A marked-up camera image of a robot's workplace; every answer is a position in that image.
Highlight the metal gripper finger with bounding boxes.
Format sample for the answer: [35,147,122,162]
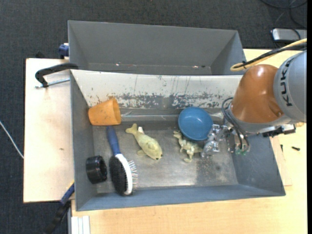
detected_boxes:
[200,141,220,158]
[207,128,222,144]

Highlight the pale green toy dinosaur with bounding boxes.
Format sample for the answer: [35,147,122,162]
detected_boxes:
[173,130,204,163]

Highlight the blue bowl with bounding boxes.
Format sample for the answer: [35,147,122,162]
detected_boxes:
[177,106,214,141]

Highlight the grey metal bin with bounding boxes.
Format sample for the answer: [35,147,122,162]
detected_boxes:
[67,20,286,212]

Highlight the pale yellow toy fish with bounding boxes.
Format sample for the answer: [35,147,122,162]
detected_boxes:
[125,123,163,161]

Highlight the orange plastic cup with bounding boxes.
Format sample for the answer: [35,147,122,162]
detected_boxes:
[88,98,122,126]

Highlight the black round cap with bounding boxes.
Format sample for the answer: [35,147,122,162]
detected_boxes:
[85,155,108,184]

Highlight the blue handled pet brush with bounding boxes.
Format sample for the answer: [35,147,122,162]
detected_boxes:
[106,125,138,196]

